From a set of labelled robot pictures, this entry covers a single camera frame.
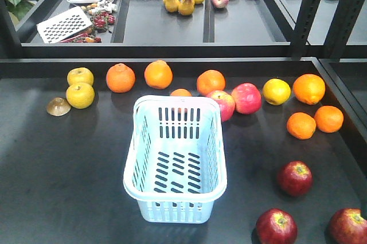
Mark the light blue plastic basket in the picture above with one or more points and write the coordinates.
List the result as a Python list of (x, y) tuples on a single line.
[(175, 167)]

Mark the orange behind pink apples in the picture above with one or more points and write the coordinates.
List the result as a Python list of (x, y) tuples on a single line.
[(209, 81)]

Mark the small orange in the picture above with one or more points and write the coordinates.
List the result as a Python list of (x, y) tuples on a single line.
[(181, 92)]

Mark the orange with knob right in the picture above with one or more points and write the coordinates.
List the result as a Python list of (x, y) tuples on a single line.
[(158, 74)]

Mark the orange with knob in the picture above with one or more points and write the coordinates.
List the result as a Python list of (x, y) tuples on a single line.
[(120, 78), (158, 74)]

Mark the pink red apple left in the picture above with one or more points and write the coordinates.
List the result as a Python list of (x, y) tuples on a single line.
[(226, 103)]

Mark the pink red apple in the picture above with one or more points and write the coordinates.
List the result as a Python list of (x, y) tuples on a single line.
[(226, 103), (247, 98)]

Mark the pink red apple right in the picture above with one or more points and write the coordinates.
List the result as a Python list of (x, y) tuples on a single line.
[(247, 98)]

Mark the orange with knob left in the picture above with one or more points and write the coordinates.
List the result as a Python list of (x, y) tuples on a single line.
[(120, 78)]

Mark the yellow apple front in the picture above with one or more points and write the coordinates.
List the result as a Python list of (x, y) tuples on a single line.
[(80, 95)]

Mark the yellow apple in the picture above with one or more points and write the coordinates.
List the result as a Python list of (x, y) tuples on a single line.
[(80, 95), (82, 74)]

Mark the yellow apple back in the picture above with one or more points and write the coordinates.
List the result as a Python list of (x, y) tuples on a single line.
[(82, 74)]

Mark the large orange right corner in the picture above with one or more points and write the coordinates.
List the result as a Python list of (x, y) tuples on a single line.
[(309, 89)]

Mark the dark red apple middle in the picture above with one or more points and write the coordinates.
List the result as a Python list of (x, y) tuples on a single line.
[(295, 178)]

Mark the dark red apple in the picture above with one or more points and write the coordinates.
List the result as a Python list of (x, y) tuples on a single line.
[(276, 226), (348, 226), (295, 178)]

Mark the orange far right front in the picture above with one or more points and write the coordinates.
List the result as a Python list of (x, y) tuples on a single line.
[(329, 119)]

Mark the white perforated panel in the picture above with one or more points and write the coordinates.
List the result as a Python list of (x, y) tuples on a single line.
[(64, 25)]

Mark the dark red apple left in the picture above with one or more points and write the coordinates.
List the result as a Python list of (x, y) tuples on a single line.
[(276, 226)]

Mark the dark red apple front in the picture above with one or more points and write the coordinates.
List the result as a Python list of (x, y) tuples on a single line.
[(348, 226)]

